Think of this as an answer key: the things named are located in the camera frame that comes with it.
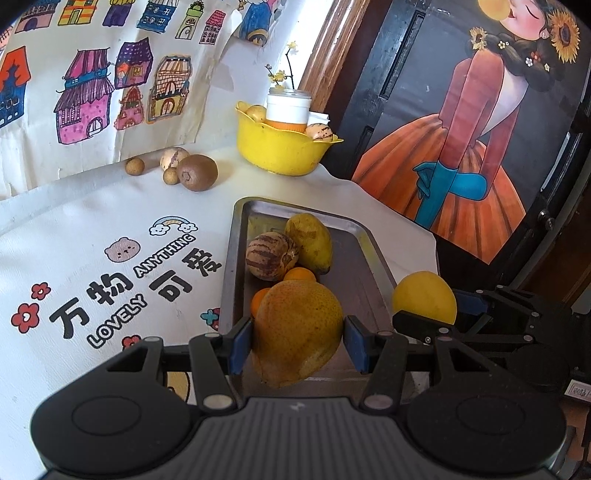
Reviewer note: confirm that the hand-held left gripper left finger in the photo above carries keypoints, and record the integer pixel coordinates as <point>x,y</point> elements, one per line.
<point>242,344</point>

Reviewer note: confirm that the small striped melon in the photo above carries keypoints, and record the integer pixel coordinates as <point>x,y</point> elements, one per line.
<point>321,132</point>

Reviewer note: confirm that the white jar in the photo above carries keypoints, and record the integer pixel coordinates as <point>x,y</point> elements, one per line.
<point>287,108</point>

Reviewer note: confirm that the printed white tablecloth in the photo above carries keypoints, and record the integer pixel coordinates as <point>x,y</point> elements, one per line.
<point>92,221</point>

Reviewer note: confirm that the girl with teddy drawing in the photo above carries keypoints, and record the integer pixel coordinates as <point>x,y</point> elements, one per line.
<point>256,18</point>

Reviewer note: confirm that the large orange-yellow mango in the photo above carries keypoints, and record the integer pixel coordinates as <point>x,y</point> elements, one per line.
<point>295,327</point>

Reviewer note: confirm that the small orange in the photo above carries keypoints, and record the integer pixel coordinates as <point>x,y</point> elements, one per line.
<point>300,275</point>
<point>260,302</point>

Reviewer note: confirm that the black door panel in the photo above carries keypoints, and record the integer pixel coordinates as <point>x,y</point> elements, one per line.
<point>369,92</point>

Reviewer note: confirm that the colourful houses drawing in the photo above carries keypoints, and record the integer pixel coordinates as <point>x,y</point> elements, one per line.
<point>46,69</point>

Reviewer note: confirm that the orange dress wall poster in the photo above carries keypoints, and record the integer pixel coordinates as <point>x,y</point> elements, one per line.
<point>485,138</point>

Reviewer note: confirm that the yellow lemon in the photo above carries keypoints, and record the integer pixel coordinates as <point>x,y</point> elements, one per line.
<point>425,295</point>

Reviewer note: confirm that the pale yellow fruit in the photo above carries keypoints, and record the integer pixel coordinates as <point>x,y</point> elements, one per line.
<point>255,113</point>

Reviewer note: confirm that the white packet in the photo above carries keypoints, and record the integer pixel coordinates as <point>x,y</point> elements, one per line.
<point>318,117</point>

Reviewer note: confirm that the large striped melon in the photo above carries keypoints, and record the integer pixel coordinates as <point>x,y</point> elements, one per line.
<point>270,256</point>

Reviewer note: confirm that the brown longan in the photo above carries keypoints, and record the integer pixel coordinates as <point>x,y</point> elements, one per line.
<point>135,166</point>
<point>170,176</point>

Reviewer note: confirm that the brown kiwi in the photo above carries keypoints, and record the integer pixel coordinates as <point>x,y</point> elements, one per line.
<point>197,171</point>

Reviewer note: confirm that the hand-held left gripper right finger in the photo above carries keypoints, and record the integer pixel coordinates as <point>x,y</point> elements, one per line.
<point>355,344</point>

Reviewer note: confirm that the small green-yellow mango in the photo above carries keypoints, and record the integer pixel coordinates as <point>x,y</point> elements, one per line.
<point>309,242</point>

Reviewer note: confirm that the metal tray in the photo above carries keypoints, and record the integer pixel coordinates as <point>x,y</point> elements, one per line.
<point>369,286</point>

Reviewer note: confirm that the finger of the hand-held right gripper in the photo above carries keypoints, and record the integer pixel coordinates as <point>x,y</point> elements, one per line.
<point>418,325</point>
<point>471,302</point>

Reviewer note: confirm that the yellow flower sprig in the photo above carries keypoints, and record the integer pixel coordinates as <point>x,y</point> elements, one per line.
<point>279,76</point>

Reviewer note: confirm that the yellow plastic bowl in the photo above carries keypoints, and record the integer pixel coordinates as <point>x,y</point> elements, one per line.
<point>277,147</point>

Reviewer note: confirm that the wooden door frame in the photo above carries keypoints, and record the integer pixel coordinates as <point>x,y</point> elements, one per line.
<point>332,46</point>

